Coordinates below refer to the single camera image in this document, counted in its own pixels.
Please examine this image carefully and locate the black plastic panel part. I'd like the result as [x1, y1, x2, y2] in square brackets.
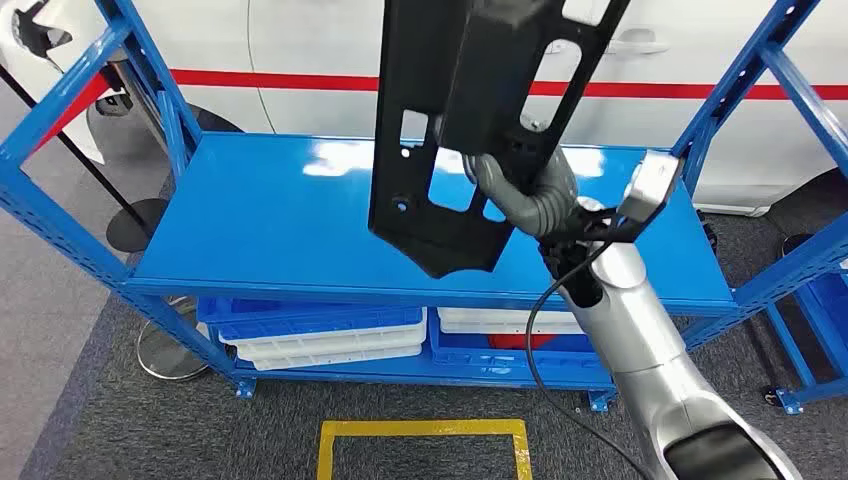
[367, 0, 634, 280]

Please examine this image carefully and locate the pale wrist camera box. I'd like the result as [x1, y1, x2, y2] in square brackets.
[617, 150, 684, 225]

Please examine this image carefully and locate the blue plastic bin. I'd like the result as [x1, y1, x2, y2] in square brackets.
[428, 311, 615, 390]
[197, 297, 425, 340]

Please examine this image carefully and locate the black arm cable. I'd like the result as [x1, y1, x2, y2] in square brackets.
[524, 218, 658, 480]

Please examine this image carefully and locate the red object in bin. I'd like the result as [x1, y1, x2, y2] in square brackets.
[486, 333, 558, 352]

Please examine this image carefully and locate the white car with red stripe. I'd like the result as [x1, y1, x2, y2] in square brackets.
[0, 0, 848, 220]

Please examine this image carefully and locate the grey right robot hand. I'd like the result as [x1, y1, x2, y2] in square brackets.
[471, 148, 580, 217]

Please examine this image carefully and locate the blue metal shelf rack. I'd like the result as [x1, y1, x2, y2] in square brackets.
[0, 0, 848, 415]
[760, 264, 848, 417]

